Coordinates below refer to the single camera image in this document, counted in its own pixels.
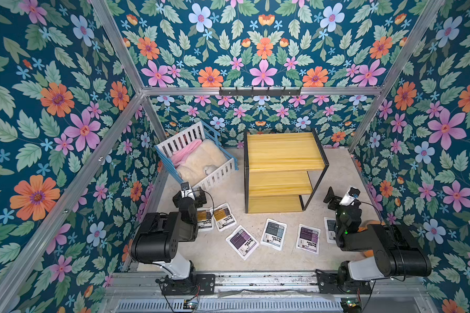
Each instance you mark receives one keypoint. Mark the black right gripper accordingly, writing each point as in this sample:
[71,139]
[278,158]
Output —
[335,200]

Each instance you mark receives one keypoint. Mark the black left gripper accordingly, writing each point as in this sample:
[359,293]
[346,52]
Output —
[196,196]

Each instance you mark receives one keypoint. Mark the grey label coffee bag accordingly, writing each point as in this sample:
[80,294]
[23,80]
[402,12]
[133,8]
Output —
[330,229]
[273,234]

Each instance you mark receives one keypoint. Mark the purple label coffee bag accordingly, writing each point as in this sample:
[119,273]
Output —
[242,242]
[308,239]

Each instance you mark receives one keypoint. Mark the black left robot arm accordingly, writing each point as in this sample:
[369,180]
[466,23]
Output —
[159,235]

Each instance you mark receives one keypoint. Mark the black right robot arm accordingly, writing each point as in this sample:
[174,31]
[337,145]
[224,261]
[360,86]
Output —
[394,250]

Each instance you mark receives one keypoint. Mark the yellow label coffee bag left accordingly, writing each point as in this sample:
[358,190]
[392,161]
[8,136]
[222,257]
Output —
[205,220]

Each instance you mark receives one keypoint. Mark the yellow label coffee bag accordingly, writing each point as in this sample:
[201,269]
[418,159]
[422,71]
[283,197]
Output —
[223,217]
[205,220]

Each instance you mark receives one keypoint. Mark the yellow label coffee bag right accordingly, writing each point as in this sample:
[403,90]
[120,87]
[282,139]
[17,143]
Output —
[223,217]

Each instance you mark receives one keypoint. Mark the yellow wooden three-tier shelf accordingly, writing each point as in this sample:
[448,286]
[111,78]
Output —
[282,172]

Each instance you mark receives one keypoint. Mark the pink blanket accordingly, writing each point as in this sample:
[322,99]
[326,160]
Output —
[179,157]

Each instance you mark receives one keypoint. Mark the white and blue toy crib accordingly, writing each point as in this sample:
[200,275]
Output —
[178,141]

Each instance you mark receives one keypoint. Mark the cream fluffy blanket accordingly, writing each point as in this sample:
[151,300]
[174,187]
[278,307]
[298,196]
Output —
[201,163]

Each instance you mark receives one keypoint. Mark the orange plush fish toy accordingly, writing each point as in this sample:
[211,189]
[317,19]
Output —
[364,227]

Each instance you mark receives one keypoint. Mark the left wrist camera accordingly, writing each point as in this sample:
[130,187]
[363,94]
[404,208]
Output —
[186,190]

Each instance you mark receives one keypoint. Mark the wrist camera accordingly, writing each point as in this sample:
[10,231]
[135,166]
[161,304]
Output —
[350,196]
[186,190]

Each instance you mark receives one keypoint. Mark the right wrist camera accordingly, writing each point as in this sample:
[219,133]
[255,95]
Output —
[350,196]

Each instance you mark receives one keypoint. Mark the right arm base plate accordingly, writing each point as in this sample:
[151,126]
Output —
[334,283]

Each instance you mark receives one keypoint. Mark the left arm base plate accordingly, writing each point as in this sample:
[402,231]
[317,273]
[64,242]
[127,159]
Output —
[195,285]

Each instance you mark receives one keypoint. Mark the white perforated cable tray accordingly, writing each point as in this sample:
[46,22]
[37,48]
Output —
[231,305]

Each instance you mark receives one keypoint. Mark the black wall hook rail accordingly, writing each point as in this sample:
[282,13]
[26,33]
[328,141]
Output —
[259,91]

